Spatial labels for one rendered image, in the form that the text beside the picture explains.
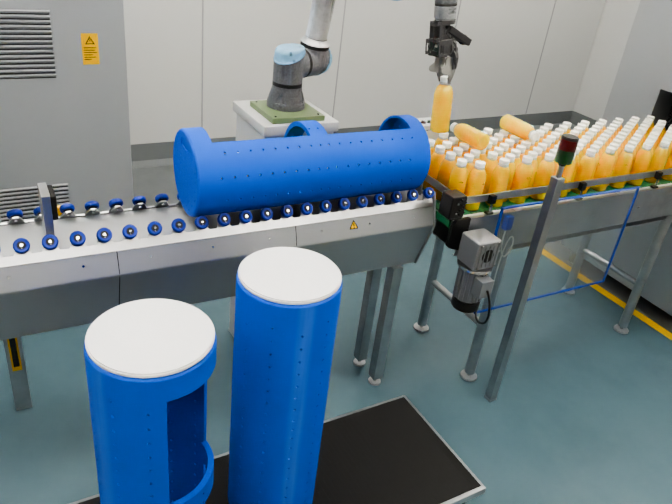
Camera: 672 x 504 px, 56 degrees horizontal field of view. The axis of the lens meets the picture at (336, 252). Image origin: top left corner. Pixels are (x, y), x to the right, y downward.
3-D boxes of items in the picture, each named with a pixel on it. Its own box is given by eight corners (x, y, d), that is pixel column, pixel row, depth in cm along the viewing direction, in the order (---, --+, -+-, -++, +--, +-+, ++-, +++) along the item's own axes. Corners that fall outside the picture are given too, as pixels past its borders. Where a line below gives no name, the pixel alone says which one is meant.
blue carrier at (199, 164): (172, 194, 221) (172, 115, 207) (384, 171, 261) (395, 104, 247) (197, 233, 201) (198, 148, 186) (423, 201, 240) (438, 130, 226)
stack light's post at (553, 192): (483, 396, 291) (550, 175, 237) (490, 394, 293) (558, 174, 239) (489, 402, 288) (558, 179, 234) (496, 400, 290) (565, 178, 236)
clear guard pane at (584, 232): (475, 311, 268) (502, 208, 244) (602, 280, 304) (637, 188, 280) (475, 312, 268) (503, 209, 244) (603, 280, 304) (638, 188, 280)
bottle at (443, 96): (437, 135, 227) (444, 82, 219) (425, 130, 233) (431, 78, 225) (452, 133, 231) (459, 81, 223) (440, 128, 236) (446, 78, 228)
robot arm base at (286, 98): (259, 101, 253) (261, 76, 248) (292, 99, 260) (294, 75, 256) (277, 113, 242) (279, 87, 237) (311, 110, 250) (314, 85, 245)
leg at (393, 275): (365, 379, 292) (386, 263, 261) (376, 376, 295) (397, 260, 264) (372, 387, 288) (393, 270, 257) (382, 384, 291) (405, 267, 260)
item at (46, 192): (43, 228, 196) (36, 183, 188) (57, 227, 198) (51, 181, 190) (47, 244, 189) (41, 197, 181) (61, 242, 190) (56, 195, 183)
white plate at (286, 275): (359, 268, 175) (359, 272, 176) (276, 236, 186) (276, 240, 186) (306, 314, 153) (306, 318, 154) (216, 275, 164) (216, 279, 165)
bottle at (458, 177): (440, 202, 254) (450, 158, 245) (457, 202, 256) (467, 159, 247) (446, 210, 248) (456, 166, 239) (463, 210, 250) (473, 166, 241)
